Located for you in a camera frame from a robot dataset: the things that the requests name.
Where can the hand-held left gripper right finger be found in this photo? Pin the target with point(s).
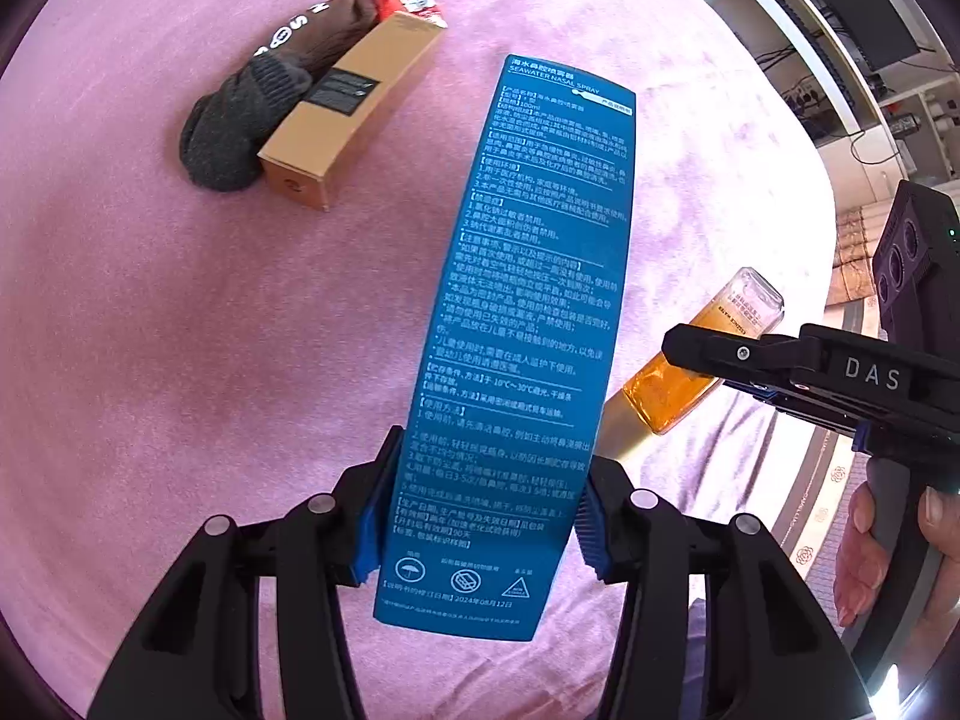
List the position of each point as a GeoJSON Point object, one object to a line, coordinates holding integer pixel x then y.
{"type": "Point", "coordinates": [592, 532]}

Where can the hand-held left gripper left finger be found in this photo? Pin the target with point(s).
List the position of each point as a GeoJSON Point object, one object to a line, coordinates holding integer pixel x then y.
{"type": "Point", "coordinates": [369, 540]}

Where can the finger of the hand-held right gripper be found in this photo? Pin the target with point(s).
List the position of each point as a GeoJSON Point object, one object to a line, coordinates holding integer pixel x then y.
{"type": "Point", "coordinates": [757, 390]}
{"type": "Point", "coordinates": [735, 356]}

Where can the orange liquid bottle gold cap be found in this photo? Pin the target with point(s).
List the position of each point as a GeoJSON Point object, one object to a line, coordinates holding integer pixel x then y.
{"type": "Point", "coordinates": [675, 397]}

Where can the long blue carton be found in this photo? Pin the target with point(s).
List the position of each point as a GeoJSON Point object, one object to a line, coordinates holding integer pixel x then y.
{"type": "Point", "coordinates": [525, 315]}

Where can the person's right hand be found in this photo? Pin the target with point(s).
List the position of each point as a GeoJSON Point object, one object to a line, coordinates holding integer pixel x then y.
{"type": "Point", "coordinates": [855, 562]}

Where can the tan patterned cloth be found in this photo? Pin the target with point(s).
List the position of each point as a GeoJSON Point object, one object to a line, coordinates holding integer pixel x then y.
{"type": "Point", "coordinates": [862, 255]}

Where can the grey box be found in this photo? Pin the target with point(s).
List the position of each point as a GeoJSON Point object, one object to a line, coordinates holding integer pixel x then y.
{"type": "Point", "coordinates": [904, 124]}

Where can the bed with pink sheet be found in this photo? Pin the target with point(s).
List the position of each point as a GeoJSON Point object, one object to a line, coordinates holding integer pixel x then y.
{"type": "Point", "coordinates": [150, 330]}

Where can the black monitor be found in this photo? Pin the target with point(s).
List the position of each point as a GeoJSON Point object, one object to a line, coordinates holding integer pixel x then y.
{"type": "Point", "coordinates": [862, 0]}

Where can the white desk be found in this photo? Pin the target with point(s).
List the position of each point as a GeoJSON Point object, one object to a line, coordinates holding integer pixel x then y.
{"type": "Point", "coordinates": [772, 15]}

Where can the tan cardboard box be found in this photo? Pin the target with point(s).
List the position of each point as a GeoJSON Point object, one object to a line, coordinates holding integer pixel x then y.
{"type": "Point", "coordinates": [345, 112]}

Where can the brown and grey sock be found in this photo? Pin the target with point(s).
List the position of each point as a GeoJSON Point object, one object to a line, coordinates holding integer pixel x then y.
{"type": "Point", "coordinates": [247, 120]}

